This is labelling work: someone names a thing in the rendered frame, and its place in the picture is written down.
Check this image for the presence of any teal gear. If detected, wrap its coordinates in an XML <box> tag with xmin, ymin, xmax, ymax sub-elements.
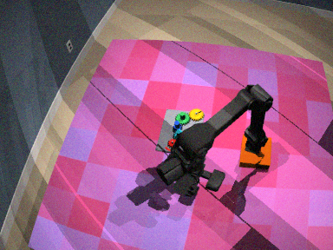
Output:
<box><xmin>173</xmin><ymin>129</ymin><xmax>182</xmax><ymax>140</ymax></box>

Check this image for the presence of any yellow gear with black stripe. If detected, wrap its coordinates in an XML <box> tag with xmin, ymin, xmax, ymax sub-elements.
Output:
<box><xmin>189</xmin><ymin>108</ymin><xmax>204</xmax><ymax>121</ymax></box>

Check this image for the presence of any red gear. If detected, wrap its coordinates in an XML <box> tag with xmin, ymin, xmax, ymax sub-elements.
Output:
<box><xmin>167</xmin><ymin>139</ymin><xmax>176</xmax><ymax>148</ymax></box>

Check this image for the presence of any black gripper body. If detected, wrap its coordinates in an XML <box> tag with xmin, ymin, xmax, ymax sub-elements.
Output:
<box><xmin>163</xmin><ymin>152</ymin><xmax>225</xmax><ymax>192</ymax></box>

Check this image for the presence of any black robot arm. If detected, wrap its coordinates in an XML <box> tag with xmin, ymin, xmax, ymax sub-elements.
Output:
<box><xmin>156</xmin><ymin>83</ymin><xmax>273</xmax><ymax>197</ymax></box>

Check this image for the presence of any dark blue gear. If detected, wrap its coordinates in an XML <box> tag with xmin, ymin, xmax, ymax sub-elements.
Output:
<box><xmin>173</xmin><ymin>121</ymin><xmax>183</xmax><ymax>131</ymax></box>

